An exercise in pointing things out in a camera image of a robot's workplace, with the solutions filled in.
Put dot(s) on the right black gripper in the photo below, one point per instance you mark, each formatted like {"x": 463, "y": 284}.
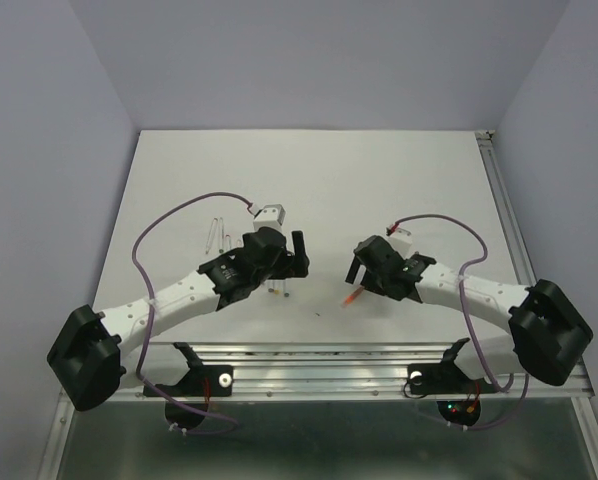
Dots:
{"x": 372, "y": 284}

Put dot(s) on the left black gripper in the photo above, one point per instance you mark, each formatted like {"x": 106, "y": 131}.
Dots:
{"x": 293, "y": 266}

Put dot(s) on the tan orange marker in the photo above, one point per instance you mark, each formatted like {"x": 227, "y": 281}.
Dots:
{"x": 352, "y": 296}

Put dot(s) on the red capped marker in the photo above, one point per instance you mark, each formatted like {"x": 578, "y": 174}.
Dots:
{"x": 221, "y": 227}

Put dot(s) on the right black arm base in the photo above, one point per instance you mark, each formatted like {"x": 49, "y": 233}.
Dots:
{"x": 444, "y": 385}

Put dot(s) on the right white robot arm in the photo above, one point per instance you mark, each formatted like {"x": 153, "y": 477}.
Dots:
{"x": 544, "y": 335}

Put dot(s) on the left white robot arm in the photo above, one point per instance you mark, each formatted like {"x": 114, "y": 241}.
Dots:
{"x": 95, "y": 352}

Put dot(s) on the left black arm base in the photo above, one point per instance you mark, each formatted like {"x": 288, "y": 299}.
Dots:
{"x": 187, "y": 408}

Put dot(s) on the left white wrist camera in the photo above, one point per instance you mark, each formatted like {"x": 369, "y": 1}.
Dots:
{"x": 270, "y": 216}

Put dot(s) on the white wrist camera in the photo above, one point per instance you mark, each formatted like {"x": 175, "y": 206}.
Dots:
{"x": 270, "y": 216}
{"x": 401, "y": 240}

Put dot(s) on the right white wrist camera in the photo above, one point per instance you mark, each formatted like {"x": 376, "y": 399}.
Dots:
{"x": 401, "y": 240}

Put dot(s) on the aluminium front rail frame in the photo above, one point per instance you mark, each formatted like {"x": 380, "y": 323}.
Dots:
{"x": 317, "y": 411}

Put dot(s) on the aluminium right side rail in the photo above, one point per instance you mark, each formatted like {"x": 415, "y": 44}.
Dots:
{"x": 508, "y": 261}

